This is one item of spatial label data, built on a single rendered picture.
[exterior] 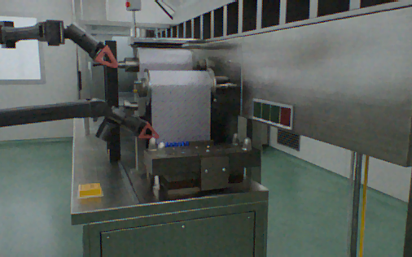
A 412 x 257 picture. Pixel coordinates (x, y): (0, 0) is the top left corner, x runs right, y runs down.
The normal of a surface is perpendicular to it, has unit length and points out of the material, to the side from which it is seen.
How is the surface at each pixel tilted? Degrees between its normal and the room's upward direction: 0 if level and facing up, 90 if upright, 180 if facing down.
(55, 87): 90
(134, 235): 90
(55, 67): 90
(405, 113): 90
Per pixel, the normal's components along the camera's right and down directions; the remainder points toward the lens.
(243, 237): 0.33, 0.17
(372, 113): -0.95, 0.05
